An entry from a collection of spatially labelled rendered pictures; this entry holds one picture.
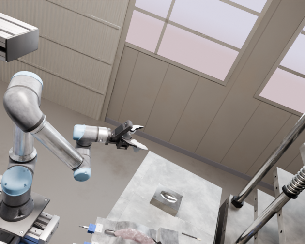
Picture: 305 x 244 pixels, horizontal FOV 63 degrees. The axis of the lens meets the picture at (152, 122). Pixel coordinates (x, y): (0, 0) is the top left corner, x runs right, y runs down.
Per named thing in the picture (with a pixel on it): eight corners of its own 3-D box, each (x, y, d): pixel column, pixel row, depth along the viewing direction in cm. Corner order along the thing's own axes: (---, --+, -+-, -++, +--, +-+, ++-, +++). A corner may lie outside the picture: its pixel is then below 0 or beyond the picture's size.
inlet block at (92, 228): (76, 232, 141) (78, 227, 138) (79, 224, 145) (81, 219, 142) (99, 237, 143) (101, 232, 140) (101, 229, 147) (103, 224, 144)
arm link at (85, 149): (72, 166, 119) (75, 150, 113) (73, 150, 128) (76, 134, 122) (88, 167, 122) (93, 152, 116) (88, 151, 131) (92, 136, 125)
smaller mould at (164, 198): (149, 203, 176) (152, 197, 173) (156, 189, 189) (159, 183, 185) (174, 217, 174) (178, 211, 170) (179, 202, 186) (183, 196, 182)
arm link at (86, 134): (72, 133, 121) (74, 120, 117) (95, 136, 125) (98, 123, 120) (71, 144, 115) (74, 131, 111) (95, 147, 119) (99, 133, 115)
